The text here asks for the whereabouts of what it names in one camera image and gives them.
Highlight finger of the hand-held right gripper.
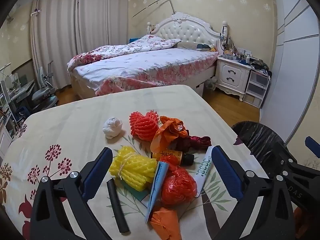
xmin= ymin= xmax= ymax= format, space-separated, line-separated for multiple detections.
xmin=304 ymin=136 xmax=320 ymax=159
xmin=274 ymin=142 xmax=309 ymax=180

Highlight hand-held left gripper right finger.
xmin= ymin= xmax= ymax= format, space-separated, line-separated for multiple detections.
xmin=212 ymin=146 xmax=299 ymax=240

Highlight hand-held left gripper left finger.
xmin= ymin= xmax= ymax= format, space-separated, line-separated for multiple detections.
xmin=29 ymin=147 xmax=113 ymax=240

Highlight white tube with green print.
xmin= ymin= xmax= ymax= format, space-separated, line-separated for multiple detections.
xmin=194 ymin=145 xmax=218 ymax=198

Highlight black foam tube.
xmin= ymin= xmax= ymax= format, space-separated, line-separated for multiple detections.
xmin=106 ymin=179 xmax=130 ymax=233

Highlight bin with black bag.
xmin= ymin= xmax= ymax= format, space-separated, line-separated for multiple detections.
xmin=231 ymin=121 xmax=292 ymax=165

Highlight yellow foam fruit net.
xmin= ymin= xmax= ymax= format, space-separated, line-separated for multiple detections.
xmin=109 ymin=145 xmax=158 ymax=190

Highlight dark teal card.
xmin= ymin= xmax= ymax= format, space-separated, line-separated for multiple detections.
xmin=124 ymin=184 xmax=150 ymax=202

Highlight dark red cloth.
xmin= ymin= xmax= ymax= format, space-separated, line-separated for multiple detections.
xmin=174 ymin=135 xmax=212 ymax=153

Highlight shiny red plastic bag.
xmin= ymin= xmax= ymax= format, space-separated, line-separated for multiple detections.
xmin=160 ymin=155 xmax=198 ymax=205

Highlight white tissue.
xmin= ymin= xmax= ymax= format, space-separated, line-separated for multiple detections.
xmin=102 ymin=117 xmax=123 ymax=139

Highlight amber bottle with black cap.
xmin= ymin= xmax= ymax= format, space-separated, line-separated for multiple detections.
xmin=151 ymin=150 xmax=195 ymax=166

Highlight teal and white tube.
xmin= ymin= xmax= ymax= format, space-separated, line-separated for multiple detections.
xmin=145 ymin=161 xmax=170 ymax=224

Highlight red foam fruit net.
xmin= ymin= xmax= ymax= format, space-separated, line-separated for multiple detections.
xmin=129 ymin=110 xmax=161 ymax=142

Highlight orange plastic bag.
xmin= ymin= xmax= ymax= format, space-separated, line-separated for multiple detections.
xmin=150 ymin=116 xmax=188 ymax=153

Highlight orange paper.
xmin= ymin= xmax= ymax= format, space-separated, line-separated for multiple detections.
xmin=149 ymin=206 xmax=182 ymax=240

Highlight floral printed tablecloth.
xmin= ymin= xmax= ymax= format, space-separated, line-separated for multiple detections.
xmin=0 ymin=84 xmax=275 ymax=240

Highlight clear plastic drawer unit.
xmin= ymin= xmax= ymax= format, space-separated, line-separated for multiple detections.
xmin=244 ymin=69 xmax=272 ymax=109

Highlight white wardrobe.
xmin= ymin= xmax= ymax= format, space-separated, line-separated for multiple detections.
xmin=260 ymin=0 xmax=320 ymax=160

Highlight crumpled clear plastic bag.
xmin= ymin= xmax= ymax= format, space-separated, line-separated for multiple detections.
xmin=205 ymin=77 xmax=218 ymax=90

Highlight grey desk chair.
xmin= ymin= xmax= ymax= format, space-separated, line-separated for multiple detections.
xmin=31 ymin=61 xmax=59 ymax=110

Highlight white nightstand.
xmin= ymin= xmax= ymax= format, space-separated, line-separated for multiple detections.
xmin=215 ymin=56 xmax=252 ymax=102

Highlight bookshelf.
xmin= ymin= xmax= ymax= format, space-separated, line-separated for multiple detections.
xmin=0 ymin=75 xmax=18 ymax=140

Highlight pile of small nightstand items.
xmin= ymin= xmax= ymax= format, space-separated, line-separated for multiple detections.
xmin=220 ymin=44 xmax=269 ymax=70

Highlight study desk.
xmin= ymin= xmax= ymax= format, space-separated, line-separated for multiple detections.
xmin=0 ymin=65 xmax=35 ymax=120

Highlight white bed with tufted headboard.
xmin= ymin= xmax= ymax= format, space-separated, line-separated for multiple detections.
xmin=67 ymin=13 xmax=228 ymax=98

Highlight floral quilt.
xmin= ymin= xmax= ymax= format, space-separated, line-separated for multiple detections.
xmin=67 ymin=35 xmax=182 ymax=72

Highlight pillow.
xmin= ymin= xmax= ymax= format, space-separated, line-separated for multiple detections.
xmin=176 ymin=41 xmax=215 ymax=52

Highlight beige curtain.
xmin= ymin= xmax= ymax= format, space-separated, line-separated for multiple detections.
xmin=30 ymin=0 xmax=129 ymax=90

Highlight thin metal pole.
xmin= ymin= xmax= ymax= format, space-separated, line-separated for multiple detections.
xmin=132 ymin=0 xmax=175 ymax=19

